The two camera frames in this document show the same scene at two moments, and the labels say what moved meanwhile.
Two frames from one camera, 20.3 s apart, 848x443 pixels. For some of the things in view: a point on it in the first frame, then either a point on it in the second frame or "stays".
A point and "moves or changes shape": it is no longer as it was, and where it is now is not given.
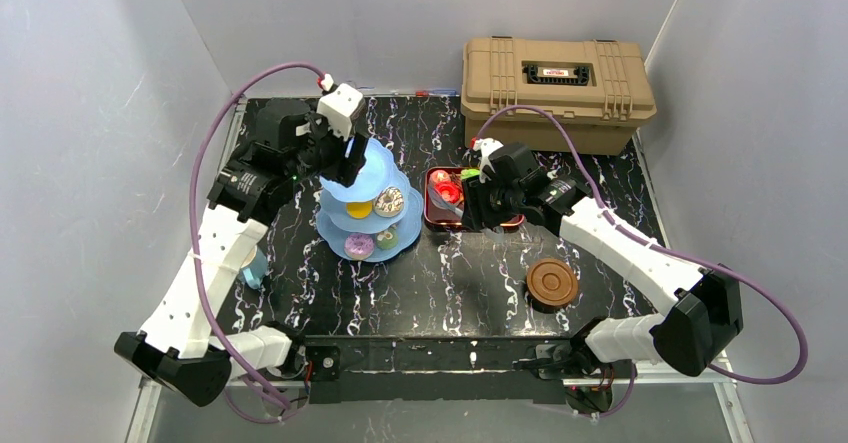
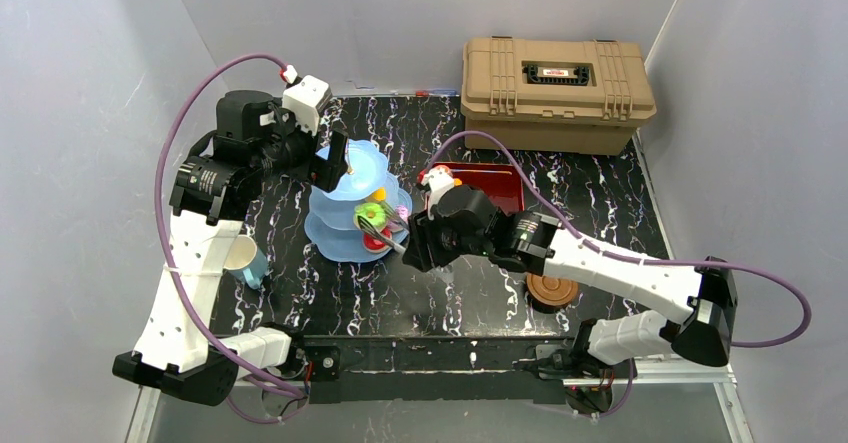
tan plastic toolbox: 599,91 stays
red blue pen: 440,93 stays
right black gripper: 482,198 to 419,249
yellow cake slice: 359,210 to 379,195
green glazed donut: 465,173 to 371,212
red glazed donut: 449,190 moves or changes shape
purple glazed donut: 358,246 to 403,212
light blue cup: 255,268 stays
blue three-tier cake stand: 376,217 moves or changes shape
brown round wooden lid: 551,284 stays
